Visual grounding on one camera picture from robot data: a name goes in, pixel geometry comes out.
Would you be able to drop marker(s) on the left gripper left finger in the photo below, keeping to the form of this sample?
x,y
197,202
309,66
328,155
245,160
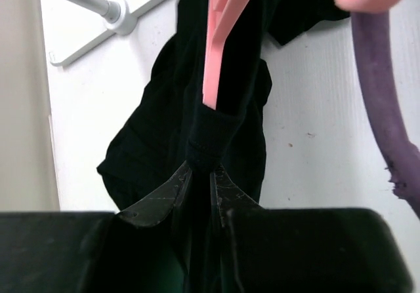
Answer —
x,y
140,249

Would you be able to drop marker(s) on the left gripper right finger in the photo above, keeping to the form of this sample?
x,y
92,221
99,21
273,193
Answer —
x,y
302,249

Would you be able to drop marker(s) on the black t shirt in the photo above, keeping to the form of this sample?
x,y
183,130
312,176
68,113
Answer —
x,y
172,126

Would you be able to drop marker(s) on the metal clothes rack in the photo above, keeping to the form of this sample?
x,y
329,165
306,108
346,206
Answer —
x,y
70,31

